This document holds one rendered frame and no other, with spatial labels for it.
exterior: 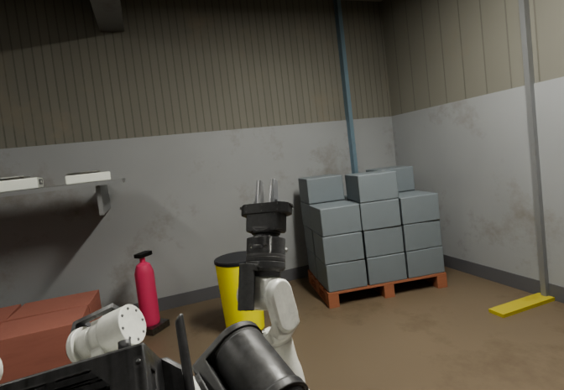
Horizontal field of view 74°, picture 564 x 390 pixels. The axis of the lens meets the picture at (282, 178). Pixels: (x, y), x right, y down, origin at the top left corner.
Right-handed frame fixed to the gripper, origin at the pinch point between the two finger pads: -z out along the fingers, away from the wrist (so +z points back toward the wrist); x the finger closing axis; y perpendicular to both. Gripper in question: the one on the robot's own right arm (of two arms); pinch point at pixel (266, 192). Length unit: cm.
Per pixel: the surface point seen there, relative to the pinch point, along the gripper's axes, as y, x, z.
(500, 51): 220, -96, -160
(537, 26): 196, -116, -159
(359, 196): 224, 22, -56
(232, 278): 166, 106, 11
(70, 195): 137, 249, -59
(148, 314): 174, 185, 37
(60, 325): 99, 188, 41
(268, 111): 231, 110, -156
